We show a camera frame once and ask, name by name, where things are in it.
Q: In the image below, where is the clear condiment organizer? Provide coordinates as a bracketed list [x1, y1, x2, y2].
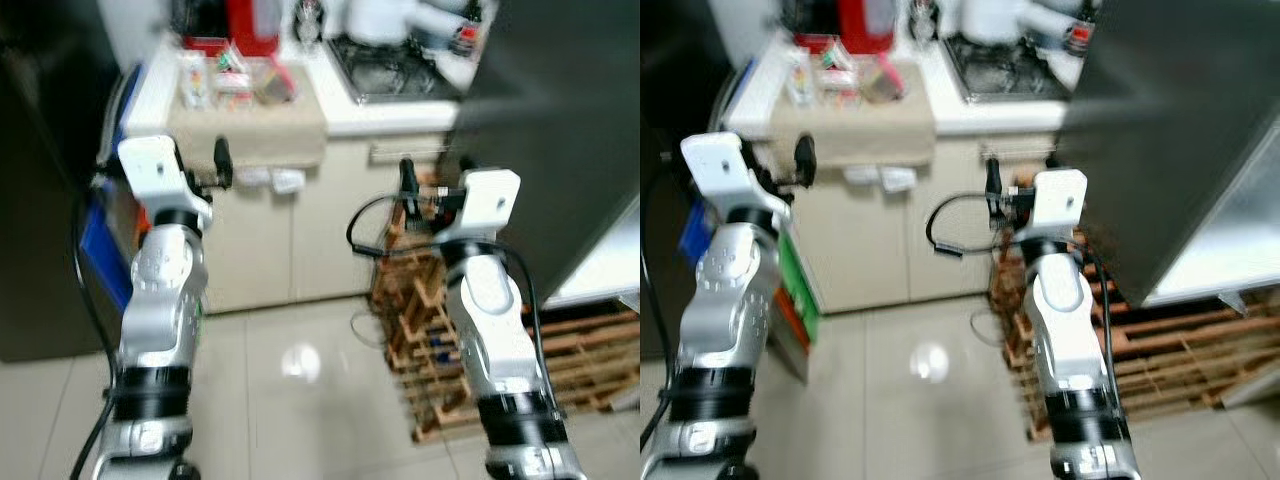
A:
[178, 48, 299, 111]
[785, 45, 906, 106]

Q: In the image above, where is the small grey fridge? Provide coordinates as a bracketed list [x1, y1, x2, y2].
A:
[1055, 0, 1280, 309]
[440, 0, 641, 309]

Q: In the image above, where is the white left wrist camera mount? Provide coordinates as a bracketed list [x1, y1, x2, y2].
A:
[680, 131, 791, 226]
[117, 135, 214, 226]

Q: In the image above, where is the red kitchen appliance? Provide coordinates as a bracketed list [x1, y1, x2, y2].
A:
[795, 0, 896, 56]
[180, 0, 286, 59]

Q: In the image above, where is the bottle with red label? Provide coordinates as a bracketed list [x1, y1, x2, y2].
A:
[450, 0, 489, 59]
[1065, 0, 1101, 56]

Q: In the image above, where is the wooden slatted pallet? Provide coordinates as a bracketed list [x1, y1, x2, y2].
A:
[370, 170, 641, 446]
[988, 170, 1280, 443]

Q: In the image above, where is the green board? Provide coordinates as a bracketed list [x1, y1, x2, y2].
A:
[775, 225, 823, 346]

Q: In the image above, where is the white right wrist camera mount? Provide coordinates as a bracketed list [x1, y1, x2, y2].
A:
[1025, 168, 1089, 246]
[435, 168, 522, 246]

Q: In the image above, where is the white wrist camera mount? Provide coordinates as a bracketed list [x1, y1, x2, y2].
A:
[117, 135, 214, 226]
[680, 131, 791, 226]
[435, 168, 522, 246]
[1025, 168, 1089, 246]

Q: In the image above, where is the blue board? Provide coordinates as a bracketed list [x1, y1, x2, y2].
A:
[80, 62, 146, 311]
[680, 60, 761, 266]

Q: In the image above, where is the orange board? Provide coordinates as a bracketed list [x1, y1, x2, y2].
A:
[772, 290, 806, 351]

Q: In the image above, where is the small beige cloth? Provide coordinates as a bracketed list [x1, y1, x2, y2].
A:
[770, 88, 939, 166]
[165, 90, 329, 169]

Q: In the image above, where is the beige kitchen cabinet white top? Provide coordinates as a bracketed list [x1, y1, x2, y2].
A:
[725, 30, 1076, 316]
[120, 30, 471, 316]

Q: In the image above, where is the white kettle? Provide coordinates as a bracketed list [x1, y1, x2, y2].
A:
[960, 0, 1091, 46]
[345, 0, 481, 51]

